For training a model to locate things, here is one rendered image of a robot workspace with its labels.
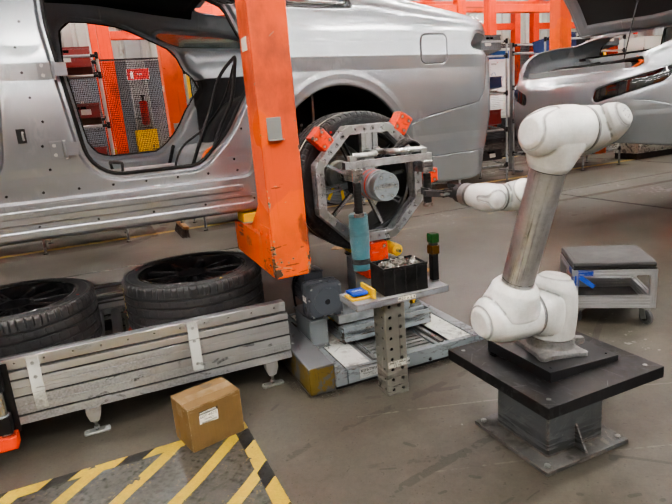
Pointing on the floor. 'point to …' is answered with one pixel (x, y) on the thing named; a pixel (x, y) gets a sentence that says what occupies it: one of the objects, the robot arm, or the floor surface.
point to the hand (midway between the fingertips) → (436, 188)
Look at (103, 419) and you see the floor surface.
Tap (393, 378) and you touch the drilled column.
